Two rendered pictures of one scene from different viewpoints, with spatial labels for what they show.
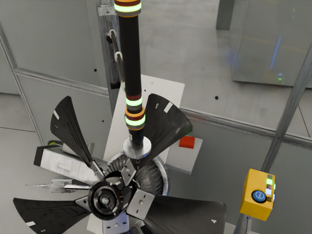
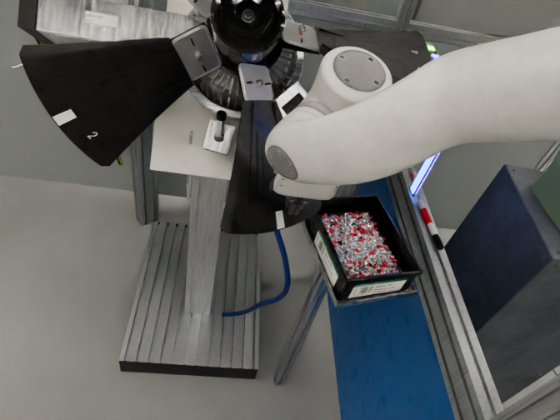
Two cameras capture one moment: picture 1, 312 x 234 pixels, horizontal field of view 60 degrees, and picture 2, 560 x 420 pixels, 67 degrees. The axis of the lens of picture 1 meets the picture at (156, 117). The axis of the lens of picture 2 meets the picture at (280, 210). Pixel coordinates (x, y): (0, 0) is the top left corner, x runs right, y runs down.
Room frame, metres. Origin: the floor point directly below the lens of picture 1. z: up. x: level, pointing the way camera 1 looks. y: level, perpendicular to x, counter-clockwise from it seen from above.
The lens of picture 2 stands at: (-0.19, 0.42, 1.49)
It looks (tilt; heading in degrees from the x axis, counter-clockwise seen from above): 44 degrees down; 326
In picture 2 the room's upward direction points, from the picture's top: 15 degrees clockwise
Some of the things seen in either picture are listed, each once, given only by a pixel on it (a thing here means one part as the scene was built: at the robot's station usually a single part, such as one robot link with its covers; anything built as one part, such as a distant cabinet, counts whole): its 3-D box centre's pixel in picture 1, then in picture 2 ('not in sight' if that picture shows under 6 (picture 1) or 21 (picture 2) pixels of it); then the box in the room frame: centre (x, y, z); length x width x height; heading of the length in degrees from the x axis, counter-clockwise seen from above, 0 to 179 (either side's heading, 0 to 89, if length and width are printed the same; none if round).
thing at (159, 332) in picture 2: not in sight; (200, 292); (0.69, 0.10, 0.04); 0.62 x 0.46 x 0.08; 158
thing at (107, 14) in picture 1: (108, 18); not in sight; (1.07, 0.19, 1.53); 0.10 x 0.07 x 0.08; 13
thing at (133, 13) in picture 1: (127, 9); not in sight; (0.46, 0.05, 1.79); 0.04 x 0.04 x 0.01
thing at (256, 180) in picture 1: (256, 194); not in sight; (0.60, -0.40, 1.02); 0.16 x 0.10 x 0.11; 158
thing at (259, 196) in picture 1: (259, 196); not in sight; (0.56, -0.38, 1.08); 0.04 x 0.04 x 0.02
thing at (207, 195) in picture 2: not in sight; (203, 244); (0.61, 0.13, 0.45); 0.09 x 0.04 x 0.91; 68
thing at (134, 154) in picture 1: (135, 131); not in sight; (0.47, 0.05, 1.49); 0.09 x 0.07 x 0.10; 13
